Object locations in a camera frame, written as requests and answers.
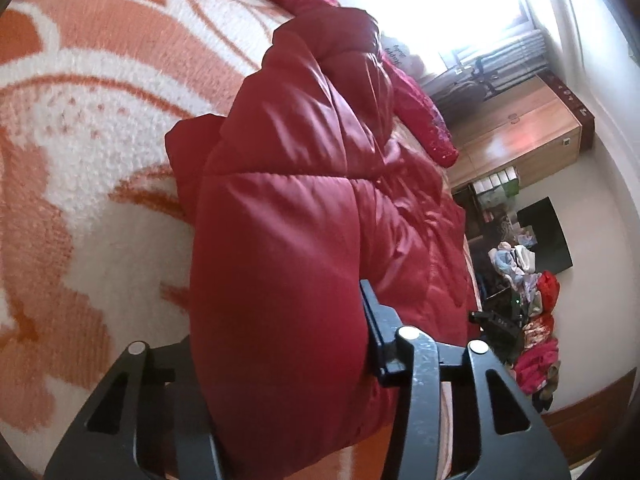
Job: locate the dark side cabinet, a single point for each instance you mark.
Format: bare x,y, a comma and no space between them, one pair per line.
480,215

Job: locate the window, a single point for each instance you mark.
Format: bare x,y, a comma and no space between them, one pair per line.
465,5

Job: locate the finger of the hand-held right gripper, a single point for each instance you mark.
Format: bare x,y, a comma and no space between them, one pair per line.
482,316

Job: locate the row of green white boxes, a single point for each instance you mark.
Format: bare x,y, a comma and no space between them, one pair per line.
497,184

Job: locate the red quilted puffer coat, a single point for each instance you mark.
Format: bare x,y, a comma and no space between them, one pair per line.
280,235

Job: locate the white printed pillow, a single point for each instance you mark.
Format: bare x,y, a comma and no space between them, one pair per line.
400,52

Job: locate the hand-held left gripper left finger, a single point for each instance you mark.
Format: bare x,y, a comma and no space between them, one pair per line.
160,360

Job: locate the orange and white blanket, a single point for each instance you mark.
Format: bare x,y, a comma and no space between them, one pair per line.
100,110

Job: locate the black flat screen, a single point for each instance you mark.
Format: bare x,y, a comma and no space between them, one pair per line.
545,235

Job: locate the red floral quilt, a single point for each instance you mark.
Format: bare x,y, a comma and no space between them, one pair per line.
425,115

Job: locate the pile of clothes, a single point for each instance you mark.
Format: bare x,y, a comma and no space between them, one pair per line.
540,340

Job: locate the wooden wardrobe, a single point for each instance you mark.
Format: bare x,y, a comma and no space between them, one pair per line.
520,135

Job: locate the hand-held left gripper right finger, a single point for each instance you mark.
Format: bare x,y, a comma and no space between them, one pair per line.
380,340

